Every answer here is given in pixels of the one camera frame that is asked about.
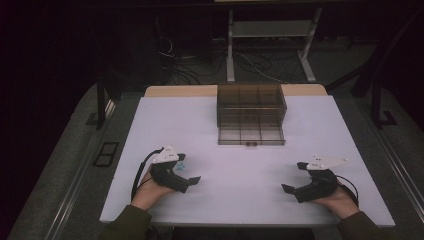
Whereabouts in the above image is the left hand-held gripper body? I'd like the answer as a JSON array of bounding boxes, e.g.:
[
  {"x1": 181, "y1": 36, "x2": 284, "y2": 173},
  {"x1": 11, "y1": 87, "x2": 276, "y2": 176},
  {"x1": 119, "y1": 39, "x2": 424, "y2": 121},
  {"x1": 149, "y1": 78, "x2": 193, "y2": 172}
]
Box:
[{"x1": 149, "y1": 145, "x2": 180, "y2": 188}]

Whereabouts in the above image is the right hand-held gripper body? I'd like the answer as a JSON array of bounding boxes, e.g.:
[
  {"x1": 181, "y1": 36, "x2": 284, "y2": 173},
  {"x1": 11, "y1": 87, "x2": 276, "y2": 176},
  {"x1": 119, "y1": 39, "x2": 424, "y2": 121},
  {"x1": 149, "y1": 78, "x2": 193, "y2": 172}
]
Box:
[{"x1": 306, "y1": 154, "x2": 349, "y2": 200}]

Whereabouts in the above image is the person's right hand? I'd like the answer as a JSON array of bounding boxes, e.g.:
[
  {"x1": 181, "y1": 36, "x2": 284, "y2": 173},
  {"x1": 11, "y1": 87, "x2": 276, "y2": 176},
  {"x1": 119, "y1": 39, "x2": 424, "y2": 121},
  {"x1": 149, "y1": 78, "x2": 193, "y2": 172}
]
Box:
[{"x1": 311, "y1": 186, "x2": 360, "y2": 220}]

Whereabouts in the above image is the person's left hand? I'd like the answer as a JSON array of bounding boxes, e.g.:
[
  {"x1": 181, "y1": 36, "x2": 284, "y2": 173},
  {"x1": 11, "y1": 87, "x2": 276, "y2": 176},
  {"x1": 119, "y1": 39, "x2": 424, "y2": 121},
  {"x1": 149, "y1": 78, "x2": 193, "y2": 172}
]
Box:
[{"x1": 131, "y1": 168, "x2": 174, "y2": 212}]

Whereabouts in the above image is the black floor socket plate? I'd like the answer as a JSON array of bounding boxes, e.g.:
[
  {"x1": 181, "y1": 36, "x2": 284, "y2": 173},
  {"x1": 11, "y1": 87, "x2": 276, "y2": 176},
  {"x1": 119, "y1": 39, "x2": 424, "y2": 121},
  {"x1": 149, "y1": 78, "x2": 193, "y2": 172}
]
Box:
[{"x1": 92, "y1": 141, "x2": 120, "y2": 168}]

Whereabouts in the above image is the black metal stand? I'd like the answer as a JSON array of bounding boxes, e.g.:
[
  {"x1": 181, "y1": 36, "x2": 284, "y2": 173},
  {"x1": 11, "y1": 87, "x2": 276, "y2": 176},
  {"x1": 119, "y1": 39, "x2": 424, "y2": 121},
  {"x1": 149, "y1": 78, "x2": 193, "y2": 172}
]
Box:
[
  {"x1": 85, "y1": 74, "x2": 116, "y2": 131},
  {"x1": 370, "y1": 74, "x2": 398, "y2": 130}
]

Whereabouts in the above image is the smoky transparent drawer cabinet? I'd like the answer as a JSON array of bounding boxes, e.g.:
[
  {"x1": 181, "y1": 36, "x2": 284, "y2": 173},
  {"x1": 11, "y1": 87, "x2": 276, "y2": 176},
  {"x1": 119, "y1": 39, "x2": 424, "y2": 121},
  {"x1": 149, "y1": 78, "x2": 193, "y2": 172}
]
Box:
[{"x1": 216, "y1": 83, "x2": 288, "y2": 128}]

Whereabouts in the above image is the grey metal stand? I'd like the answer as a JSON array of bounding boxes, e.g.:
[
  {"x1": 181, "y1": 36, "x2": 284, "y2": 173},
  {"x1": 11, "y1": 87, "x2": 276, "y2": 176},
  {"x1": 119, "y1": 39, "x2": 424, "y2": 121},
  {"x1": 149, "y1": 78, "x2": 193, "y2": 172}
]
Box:
[{"x1": 225, "y1": 7, "x2": 323, "y2": 84}]

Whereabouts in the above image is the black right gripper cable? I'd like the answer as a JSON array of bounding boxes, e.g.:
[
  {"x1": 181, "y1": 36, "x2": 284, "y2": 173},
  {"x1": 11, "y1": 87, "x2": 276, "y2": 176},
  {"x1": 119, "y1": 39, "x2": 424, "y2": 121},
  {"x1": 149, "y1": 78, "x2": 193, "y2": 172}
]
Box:
[{"x1": 335, "y1": 174, "x2": 360, "y2": 205}]

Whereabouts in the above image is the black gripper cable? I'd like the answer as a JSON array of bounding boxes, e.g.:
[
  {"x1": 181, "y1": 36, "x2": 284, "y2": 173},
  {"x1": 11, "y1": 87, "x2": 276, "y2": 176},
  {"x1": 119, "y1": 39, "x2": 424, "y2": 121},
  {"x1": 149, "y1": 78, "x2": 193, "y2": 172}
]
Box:
[
  {"x1": 335, "y1": 174, "x2": 360, "y2": 205},
  {"x1": 130, "y1": 147, "x2": 165, "y2": 202}
]

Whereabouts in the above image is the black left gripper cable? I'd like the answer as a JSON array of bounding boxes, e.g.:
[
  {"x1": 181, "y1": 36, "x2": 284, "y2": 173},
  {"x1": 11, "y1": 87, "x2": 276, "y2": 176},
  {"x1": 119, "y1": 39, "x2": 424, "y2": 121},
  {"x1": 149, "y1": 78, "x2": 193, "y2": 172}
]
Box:
[{"x1": 130, "y1": 147, "x2": 165, "y2": 202}]

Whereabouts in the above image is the black floor cable bundle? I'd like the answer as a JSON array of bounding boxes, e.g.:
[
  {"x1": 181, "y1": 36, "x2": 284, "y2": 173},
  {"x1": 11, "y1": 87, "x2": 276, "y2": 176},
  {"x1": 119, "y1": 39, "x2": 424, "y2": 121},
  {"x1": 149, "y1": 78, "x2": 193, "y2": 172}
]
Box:
[{"x1": 156, "y1": 33, "x2": 301, "y2": 86}]

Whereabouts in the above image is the white floor cable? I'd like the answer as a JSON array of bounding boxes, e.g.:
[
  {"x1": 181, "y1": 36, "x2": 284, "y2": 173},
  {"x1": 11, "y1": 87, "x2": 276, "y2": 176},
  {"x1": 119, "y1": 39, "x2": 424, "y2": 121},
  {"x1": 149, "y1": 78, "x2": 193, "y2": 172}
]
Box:
[{"x1": 238, "y1": 52, "x2": 289, "y2": 85}]

